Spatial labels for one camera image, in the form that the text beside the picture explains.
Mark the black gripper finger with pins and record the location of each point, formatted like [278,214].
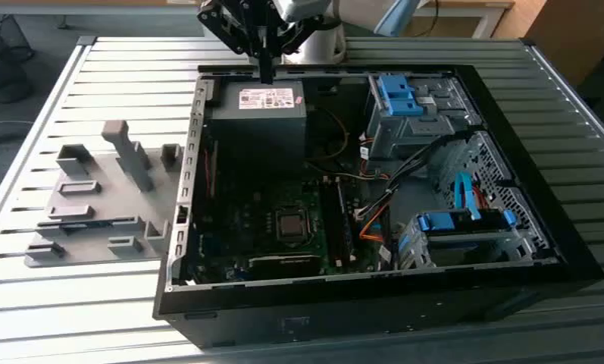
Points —
[221,30]
[302,34]

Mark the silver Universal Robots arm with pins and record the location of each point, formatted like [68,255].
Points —
[322,45]

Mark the black RAM slot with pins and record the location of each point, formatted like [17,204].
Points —
[330,220]

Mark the grey power supply unit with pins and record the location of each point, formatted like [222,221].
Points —
[261,125]

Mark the blue plastic drive carrier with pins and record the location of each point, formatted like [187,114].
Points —
[401,102]

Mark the grey metal drive cage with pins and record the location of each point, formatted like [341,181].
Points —
[429,129]

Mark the silver CPU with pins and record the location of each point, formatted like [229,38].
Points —
[291,226]

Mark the green motherboard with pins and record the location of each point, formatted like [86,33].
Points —
[241,227]

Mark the grey plastic parts rack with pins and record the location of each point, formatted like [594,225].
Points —
[105,212]

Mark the brown wooden cabinet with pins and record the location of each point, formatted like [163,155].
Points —
[575,38]

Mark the hard disk in blue carrier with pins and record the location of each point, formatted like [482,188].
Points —
[441,221]

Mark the black graphics card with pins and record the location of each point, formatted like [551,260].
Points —
[282,265]

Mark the grey metal disk bay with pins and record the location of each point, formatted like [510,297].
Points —
[483,242]

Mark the black open PC case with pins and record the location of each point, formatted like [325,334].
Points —
[333,314]

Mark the wooden desk white frame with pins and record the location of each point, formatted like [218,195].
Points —
[463,4]
[105,9]

